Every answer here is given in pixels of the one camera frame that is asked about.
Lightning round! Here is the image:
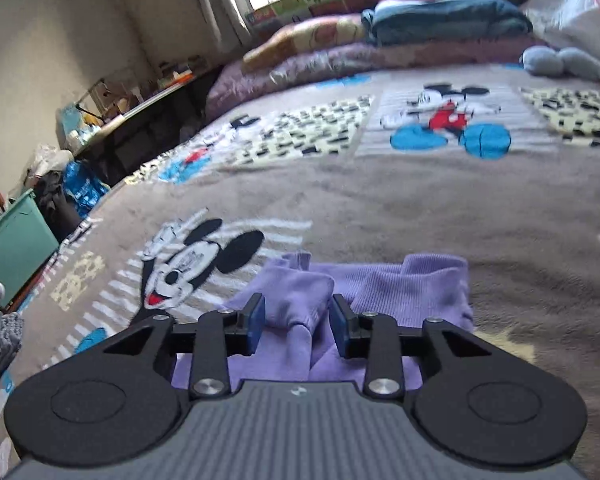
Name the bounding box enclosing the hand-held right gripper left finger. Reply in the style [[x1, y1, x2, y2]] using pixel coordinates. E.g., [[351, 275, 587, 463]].
[[102, 291, 267, 402]]

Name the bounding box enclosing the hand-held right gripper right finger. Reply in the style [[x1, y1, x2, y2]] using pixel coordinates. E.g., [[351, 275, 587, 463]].
[[328, 292, 496, 402]]

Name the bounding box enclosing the purple sweatshirt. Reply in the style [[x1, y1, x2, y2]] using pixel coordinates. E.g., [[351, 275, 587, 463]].
[[171, 252, 476, 393]]

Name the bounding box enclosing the dark clothes pile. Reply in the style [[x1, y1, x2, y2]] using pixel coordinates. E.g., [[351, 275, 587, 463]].
[[32, 170, 83, 243]]

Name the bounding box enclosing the cartoon printed blanket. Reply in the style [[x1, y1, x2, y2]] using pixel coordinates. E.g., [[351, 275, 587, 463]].
[[0, 62, 600, 480]]

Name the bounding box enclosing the blue plastic bag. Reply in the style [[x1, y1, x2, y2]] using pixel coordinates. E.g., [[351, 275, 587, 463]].
[[62, 160, 112, 218]]

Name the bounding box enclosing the dark side table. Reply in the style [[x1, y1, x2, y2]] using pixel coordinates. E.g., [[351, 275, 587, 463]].
[[72, 67, 221, 181]]

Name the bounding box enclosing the green storage box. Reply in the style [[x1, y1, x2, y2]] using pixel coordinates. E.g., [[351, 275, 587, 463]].
[[0, 189, 61, 306]]

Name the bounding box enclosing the white plastic bag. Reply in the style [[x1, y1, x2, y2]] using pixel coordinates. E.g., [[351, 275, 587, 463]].
[[25, 144, 71, 191]]

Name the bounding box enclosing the purple quilt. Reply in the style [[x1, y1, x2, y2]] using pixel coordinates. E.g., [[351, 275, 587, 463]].
[[205, 35, 538, 121]]

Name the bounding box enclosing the yellow printed pillow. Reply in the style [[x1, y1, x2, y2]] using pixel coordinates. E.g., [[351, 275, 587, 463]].
[[242, 14, 368, 73]]

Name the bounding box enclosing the pale curtain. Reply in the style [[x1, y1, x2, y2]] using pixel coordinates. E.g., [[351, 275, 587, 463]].
[[187, 0, 253, 53]]

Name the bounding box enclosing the blue folded blanket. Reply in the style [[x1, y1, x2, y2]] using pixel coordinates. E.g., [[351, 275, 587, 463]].
[[361, 0, 533, 46]]

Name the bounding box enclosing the light blue plush toy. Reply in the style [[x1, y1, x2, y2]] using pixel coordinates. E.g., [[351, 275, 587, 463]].
[[521, 45, 600, 81]]

